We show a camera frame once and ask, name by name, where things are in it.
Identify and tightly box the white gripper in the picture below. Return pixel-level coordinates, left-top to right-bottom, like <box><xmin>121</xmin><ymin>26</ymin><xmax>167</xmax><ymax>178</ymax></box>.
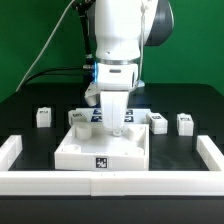
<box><xmin>85</xmin><ymin>63</ymin><xmax>138</xmax><ymax>136</ymax></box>

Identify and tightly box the white square table top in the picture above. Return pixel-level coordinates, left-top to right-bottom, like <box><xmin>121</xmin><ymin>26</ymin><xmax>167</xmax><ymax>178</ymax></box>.
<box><xmin>54</xmin><ymin>122</ymin><xmax>149</xmax><ymax>171</ymax></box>

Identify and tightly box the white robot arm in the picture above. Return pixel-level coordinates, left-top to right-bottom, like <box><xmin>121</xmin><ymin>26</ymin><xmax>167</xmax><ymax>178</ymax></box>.
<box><xmin>85</xmin><ymin>0</ymin><xmax>174</xmax><ymax>136</ymax></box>

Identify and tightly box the white U-shaped fence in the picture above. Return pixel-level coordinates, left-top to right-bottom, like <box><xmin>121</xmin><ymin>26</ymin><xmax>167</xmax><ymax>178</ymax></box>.
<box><xmin>0</xmin><ymin>135</ymin><xmax>224</xmax><ymax>196</ymax></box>

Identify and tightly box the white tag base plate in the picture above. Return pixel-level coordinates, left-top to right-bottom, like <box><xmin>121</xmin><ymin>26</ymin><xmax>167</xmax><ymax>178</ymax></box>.
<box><xmin>73</xmin><ymin>108</ymin><xmax>150</xmax><ymax>124</ymax></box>

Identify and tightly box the black cable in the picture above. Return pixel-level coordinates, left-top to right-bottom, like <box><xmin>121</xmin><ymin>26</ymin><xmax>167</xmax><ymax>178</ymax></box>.
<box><xmin>19</xmin><ymin>66</ymin><xmax>93</xmax><ymax>88</ymax></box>

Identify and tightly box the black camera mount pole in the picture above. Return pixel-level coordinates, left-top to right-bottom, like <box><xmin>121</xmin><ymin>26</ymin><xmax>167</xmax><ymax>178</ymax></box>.
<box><xmin>72</xmin><ymin>0</ymin><xmax>95</xmax><ymax>69</ymax></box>

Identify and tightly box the white cable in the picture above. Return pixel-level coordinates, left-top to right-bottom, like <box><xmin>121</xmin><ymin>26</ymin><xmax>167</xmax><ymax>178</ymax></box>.
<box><xmin>15</xmin><ymin>0</ymin><xmax>78</xmax><ymax>92</ymax></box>

